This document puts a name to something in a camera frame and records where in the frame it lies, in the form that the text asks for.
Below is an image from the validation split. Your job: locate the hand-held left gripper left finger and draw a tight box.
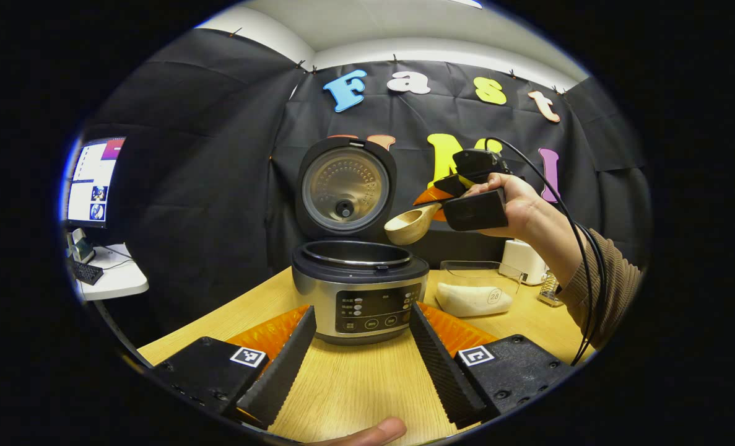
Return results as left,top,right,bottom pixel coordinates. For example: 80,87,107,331
154,305,317,429

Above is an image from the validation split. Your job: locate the silver black rice cooker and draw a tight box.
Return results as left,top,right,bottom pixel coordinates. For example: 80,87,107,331
291,138,430,346

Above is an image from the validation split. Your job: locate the white toaster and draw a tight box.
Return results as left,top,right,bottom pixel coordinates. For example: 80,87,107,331
499,238,549,286

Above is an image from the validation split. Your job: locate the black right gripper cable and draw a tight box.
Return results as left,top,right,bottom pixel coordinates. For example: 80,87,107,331
485,136,609,366

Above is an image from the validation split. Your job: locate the wooden spoon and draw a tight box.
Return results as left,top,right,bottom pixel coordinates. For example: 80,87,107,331
384,203,443,246

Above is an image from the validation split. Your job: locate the white rice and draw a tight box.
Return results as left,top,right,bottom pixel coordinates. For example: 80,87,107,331
435,282,514,318

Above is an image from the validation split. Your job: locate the black keyboard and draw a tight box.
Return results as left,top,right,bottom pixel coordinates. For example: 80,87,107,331
70,260,105,286

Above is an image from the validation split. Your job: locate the computer monitor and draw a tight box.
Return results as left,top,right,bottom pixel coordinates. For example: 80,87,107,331
65,138,126,229

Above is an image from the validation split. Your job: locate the clear plastic container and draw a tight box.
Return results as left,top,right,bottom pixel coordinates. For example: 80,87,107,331
435,260,524,318

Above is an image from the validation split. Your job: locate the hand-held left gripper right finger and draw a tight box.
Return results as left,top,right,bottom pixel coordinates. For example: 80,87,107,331
409,302,575,429

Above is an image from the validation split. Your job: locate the white side table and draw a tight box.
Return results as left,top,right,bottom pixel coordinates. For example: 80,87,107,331
70,243,150,301

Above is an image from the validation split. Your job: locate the small grey desk device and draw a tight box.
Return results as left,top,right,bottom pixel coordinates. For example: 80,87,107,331
69,228,95,264

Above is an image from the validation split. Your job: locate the black backdrop cloth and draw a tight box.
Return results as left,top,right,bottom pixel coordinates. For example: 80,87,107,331
64,28,653,348

